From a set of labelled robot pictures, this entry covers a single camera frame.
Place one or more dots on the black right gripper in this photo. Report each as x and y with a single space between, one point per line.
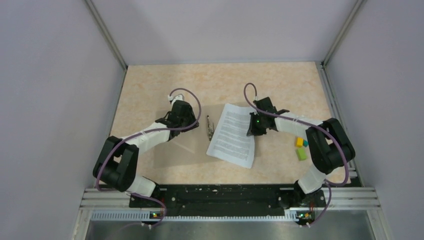
253 131

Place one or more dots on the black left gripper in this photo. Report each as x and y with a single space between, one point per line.
191 115

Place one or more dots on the printed white paper sheets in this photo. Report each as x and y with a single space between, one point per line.
230 141

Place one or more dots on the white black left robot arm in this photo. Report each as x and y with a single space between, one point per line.
117 163

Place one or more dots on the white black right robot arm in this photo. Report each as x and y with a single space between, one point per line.
328 144

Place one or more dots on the metal folder clip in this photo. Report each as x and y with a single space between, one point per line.
210 128

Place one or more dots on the yellow block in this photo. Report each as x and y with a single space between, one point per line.
299 142

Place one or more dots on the green block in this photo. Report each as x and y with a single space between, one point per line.
301 154

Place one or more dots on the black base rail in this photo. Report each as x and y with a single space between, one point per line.
229 200

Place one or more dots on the white slotted cable duct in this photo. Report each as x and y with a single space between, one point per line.
148 216

